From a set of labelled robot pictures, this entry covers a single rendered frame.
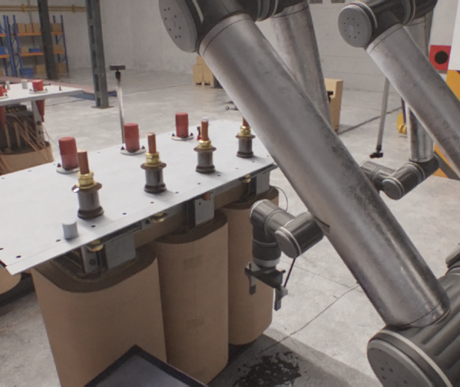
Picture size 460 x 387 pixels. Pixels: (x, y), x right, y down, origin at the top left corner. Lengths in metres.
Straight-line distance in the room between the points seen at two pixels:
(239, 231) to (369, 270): 1.30
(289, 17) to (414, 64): 0.51
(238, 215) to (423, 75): 1.07
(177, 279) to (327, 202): 1.11
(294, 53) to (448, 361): 0.75
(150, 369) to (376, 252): 0.90
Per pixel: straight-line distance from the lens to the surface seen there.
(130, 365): 1.45
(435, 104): 1.38
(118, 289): 1.49
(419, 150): 1.84
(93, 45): 11.37
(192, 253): 1.72
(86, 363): 1.69
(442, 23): 14.57
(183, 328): 1.94
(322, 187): 0.76
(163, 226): 1.72
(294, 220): 1.27
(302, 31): 1.04
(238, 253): 2.08
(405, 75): 1.38
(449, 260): 1.00
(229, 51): 0.83
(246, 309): 2.30
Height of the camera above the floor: 1.90
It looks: 22 degrees down
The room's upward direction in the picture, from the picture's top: straight up
